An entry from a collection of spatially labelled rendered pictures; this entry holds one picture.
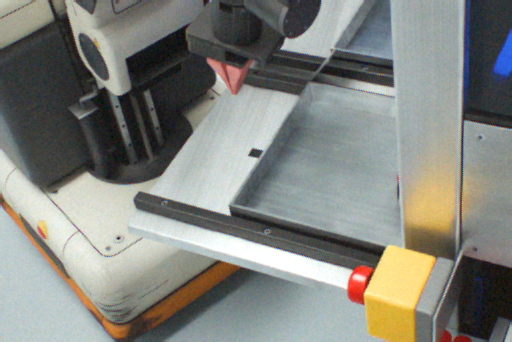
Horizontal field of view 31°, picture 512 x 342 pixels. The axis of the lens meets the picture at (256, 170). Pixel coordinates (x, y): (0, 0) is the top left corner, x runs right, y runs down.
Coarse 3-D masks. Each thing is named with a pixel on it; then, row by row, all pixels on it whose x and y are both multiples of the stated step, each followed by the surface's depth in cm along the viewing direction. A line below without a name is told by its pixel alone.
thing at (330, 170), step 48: (336, 96) 134; (384, 96) 130; (288, 144) 131; (336, 144) 129; (384, 144) 128; (240, 192) 121; (288, 192) 124; (336, 192) 123; (384, 192) 121; (336, 240) 114; (384, 240) 116
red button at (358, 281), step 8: (352, 272) 96; (360, 272) 96; (368, 272) 95; (352, 280) 95; (360, 280) 95; (368, 280) 96; (352, 288) 95; (360, 288) 95; (352, 296) 96; (360, 296) 95; (360, 304) 96
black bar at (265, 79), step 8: (248, 72) 141; (256, 72) 141; (264, 72) 140; (248, 80) 141; (256, 80) 140; (264, 80) 139; (272, 80) 139; (280, 80) 138; (288, 80) 138; (296, 80) 138; (304, 80) 137; (272, 88) 140; (280, 88) 139; (288, 88) 138; (296, 88) 137; (392, 96) 132
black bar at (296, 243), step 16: (144, 208) 125; (160, 208) 123; (176, 208) 122; (192, 208) 122; (208, 224) 121; (224, 224) 119; (240, 224) 118; (256, 224) 118; (256, 240) 118; (272, 240) 116; (288, 240) 115; (304, 240) 115; (320, 240) 115; (320, 256) 114; (336, 256) 113; (352, 256) 112; (368, 256) 112
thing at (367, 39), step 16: (368, 0) 149; (384, 0) 152; (352, 16) 144; (368, 16) 149; (384, 16) 149; (352, 32) 146; (368, 32) 146; (384, 32) 146; (336, 48) 139; (352, 48) 144; (368, 48) 144; (384, 48) 143; (368, 64) 138; (384, 64) 137
